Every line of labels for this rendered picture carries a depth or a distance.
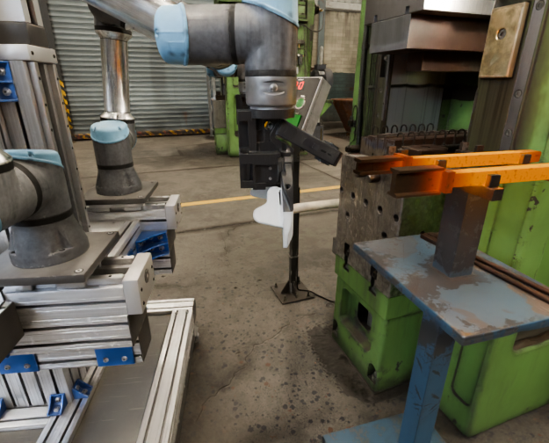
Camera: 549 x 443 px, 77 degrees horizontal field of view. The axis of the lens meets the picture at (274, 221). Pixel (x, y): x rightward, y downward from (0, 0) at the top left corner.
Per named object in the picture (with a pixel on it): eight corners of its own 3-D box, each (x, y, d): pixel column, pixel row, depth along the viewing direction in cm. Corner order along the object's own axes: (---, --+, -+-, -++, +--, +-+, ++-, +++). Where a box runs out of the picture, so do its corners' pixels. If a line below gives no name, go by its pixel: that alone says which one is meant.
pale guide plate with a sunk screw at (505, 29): (507, 77, 90) (524, 1, 84) (477, 77, 98) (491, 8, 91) (512, 77, 91) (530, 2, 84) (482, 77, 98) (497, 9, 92)
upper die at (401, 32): (407, 48, 106) (411, 12, 102) (368, 54, 123) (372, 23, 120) (505, 52, 119) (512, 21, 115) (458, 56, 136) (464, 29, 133)
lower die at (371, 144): (392, 163, 119) (394, 138, 116) (359, 153, 136) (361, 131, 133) (482, 155, 132) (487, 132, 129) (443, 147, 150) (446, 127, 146)
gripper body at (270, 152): (240, 180, 59) (237, 106, 55) (289, 178, 60) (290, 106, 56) (241, 193, 52) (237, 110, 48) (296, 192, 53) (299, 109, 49)
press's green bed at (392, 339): (373, 395, 139) (388, 298, 121) (329, 337, 171) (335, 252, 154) (477, 360, 156) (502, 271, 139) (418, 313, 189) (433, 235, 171)
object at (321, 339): (338, 420, 128) (339, 417, 128) (282, 325, 179) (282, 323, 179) (423, 390, 141) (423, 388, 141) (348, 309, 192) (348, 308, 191)
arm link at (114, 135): (91, 166, 112) (83, 124, 107) (100, 158, 125) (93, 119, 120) (131, 164, 115) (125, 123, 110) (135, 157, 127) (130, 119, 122)
